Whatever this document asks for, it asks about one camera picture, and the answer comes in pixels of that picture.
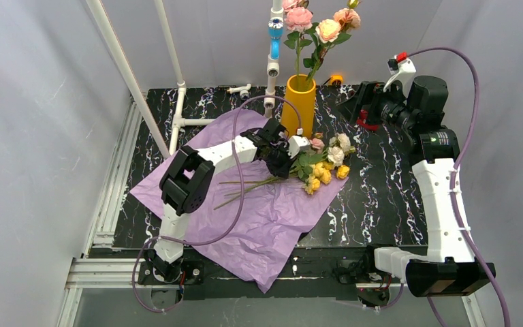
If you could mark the small white pipe elbow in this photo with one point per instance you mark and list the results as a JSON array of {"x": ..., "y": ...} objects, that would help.
[{"x": 242, "y": 91}]

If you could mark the white PVC pipe frame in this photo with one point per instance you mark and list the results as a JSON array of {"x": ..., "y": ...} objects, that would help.
[{"x": 182, "y": 44}]

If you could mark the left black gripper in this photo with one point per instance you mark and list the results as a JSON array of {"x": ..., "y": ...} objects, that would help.
[{"x": 278, "y": 152}]

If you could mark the red printed ribbon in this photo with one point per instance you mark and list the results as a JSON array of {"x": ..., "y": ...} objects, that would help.
[{"x": 361, "y": 121}]

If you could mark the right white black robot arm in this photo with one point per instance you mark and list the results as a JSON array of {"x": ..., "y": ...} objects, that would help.
[{"x": 450, "y": 267}]

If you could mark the pink paper flower bouquet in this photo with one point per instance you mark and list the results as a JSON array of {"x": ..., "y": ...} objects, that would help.
[{"x": 317, "y": 166}]

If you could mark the yellow cylindrical vase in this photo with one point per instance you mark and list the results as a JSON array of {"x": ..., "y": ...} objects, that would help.
[{"x": 301, "y": 96}]

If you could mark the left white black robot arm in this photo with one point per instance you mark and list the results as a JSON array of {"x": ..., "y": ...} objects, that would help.
[{"x": 186, "y": 182}]

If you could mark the pink rose flower stem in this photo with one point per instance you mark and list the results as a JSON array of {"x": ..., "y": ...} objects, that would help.
[{"x": 298, "y": 21}]

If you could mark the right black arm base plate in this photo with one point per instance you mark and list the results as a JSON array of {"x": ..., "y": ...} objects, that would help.
[{"x": 361, "y": 271}]

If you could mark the purple pink wrapping paper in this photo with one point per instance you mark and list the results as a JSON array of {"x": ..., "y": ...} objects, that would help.
[{"x": 271, "y": 221}]

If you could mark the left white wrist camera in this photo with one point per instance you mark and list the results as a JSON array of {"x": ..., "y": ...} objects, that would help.
[{"x": 298, "y": 143}]

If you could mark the blue pipe valve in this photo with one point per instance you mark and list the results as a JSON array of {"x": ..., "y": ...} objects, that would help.
[{"x": 275, "y": 32}]

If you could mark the peach rose flower stem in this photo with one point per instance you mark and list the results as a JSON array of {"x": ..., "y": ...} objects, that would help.
[{"x": 328, "y": 33}]

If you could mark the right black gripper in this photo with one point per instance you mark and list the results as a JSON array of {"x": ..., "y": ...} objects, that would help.
[{"x": 369, "y": 104}]

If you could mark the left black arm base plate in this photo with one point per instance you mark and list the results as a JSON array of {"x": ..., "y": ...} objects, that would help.
[{"x": 181, "y": 272}]

